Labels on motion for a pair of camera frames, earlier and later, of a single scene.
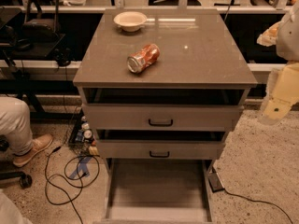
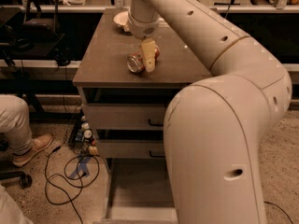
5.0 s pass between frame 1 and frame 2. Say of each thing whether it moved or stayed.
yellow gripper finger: moved
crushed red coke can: stayed
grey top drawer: stayed
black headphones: stayed
